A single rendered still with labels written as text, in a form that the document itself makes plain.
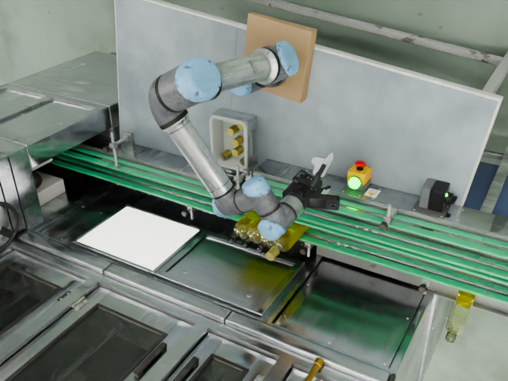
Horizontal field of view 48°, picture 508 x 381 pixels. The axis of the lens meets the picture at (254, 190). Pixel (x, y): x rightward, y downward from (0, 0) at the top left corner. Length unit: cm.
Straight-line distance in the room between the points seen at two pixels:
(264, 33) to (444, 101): 68
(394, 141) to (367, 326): 66
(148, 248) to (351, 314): 84
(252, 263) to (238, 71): 82
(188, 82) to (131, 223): 110
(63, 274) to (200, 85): 111
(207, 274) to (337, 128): 73
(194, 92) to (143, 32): 101
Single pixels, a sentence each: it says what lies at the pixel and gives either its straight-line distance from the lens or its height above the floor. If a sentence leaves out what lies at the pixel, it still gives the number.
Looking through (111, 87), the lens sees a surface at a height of 55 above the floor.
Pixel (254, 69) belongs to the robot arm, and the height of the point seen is 114.
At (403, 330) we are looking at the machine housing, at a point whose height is 112.
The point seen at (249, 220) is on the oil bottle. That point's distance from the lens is 217.
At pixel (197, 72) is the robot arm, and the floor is 139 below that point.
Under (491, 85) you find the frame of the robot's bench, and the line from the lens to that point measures 217.
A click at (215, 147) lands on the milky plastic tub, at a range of 237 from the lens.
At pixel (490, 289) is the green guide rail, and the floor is 92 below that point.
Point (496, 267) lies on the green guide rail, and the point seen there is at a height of 93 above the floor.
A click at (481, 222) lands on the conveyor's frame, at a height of 83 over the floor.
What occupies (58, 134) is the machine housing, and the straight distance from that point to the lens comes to 261.
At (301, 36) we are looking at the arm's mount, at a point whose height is 79.
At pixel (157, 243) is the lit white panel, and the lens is 235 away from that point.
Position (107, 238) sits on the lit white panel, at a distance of 243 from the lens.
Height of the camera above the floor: 258
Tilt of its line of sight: 48 degrees down
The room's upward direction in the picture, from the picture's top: 131 degrees counter-clockwise
